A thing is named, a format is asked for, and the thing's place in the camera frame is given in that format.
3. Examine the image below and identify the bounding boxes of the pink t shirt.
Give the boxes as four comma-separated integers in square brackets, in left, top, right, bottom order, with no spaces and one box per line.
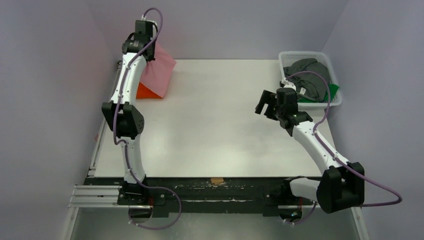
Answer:
[139,43,177,98]

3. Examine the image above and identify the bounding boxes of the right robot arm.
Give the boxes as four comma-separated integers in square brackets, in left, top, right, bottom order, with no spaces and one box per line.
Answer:
[255,88,365,214]

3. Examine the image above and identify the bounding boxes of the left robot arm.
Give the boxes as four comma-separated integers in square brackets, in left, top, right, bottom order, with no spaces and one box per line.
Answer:
[101,19,158,205]

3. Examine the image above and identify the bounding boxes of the grey t shirt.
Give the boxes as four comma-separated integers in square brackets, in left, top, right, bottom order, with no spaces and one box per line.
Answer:
[283,58,331,102]

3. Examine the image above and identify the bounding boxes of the white plastic basket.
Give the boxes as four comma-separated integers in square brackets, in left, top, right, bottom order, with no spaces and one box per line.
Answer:
[278,51,342,110]

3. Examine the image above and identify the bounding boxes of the folded orange t shirt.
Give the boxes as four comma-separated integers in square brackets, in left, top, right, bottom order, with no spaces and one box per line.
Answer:
[136,83,164,99]

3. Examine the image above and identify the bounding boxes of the green t shirt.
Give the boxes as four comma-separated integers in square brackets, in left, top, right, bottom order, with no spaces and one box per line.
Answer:
[298,84,340,103]

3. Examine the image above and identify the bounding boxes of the brown tape piece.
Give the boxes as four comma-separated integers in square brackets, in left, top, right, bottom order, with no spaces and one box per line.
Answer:
[210,177,225,185]

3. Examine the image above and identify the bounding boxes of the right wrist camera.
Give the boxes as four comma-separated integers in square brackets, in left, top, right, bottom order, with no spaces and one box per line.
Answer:
[279,78,297,91]

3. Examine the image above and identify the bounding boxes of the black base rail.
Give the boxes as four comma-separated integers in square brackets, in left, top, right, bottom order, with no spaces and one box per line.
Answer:
[83,177,313,220]

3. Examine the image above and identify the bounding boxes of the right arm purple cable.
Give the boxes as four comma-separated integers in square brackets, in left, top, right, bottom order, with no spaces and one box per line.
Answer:
[280,70,403,226]

